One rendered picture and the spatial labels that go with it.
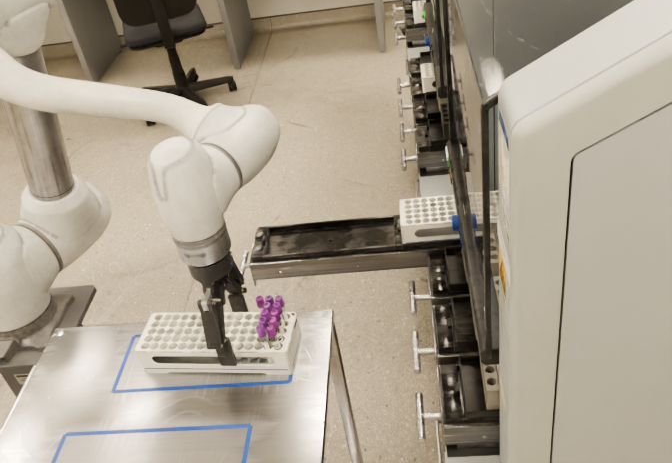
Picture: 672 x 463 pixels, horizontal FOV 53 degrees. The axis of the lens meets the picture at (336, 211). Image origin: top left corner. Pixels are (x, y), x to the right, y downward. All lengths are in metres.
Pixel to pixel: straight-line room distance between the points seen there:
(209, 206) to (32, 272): 0.70
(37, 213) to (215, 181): 0.71
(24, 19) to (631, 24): 1.07
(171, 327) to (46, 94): 0.48
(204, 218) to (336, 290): 1.60
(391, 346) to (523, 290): 1.62
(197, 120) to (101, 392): 0.55
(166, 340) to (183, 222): 0.34
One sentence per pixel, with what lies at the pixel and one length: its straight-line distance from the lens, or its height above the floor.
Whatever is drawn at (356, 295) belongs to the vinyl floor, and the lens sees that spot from 2.60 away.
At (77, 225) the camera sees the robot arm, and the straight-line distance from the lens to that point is 1.72.
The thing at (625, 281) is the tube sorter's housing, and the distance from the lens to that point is 0.82.
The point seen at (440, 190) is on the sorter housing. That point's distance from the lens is 1.81.
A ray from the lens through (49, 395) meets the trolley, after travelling 1.45.
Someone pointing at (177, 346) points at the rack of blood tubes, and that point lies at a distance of 1.32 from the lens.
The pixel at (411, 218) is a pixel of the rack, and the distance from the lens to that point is 1.50.
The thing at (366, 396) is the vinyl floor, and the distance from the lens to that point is 2.28.
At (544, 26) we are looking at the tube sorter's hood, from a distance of 0.87.
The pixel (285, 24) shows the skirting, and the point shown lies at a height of 0.02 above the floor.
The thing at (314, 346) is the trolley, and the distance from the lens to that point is 1.32.
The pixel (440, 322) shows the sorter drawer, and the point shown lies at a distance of 1.33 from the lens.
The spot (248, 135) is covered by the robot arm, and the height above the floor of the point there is 1.23.
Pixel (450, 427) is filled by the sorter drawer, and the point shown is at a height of 0.80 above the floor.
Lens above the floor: 1.78
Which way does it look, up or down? 36 degrees down
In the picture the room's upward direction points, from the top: 10 degrees counter-clockwise
